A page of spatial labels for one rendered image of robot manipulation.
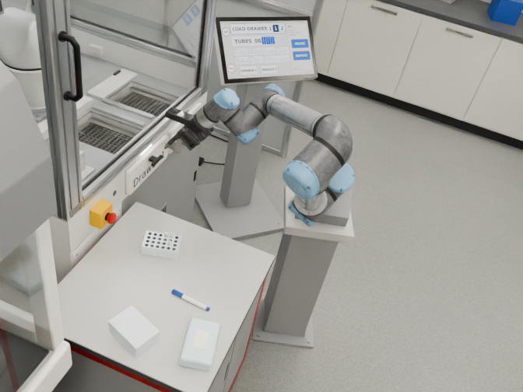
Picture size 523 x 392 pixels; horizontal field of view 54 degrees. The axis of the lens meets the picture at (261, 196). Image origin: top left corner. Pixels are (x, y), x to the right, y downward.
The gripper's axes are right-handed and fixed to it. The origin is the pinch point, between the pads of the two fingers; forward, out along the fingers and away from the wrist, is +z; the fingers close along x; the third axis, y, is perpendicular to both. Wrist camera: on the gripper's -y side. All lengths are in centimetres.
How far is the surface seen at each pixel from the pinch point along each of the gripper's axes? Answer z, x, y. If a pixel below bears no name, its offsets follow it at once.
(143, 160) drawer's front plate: 10.0, -5.7, -1.2
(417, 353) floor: 9, 40, 161
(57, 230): 16, -48, -3
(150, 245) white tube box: 10.0, -30.8, 21.7
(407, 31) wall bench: -9, 290, 63
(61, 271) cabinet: 33, -48, 8
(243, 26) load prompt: -9, 84, -17
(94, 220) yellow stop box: 13.6, -37.4, 2.6
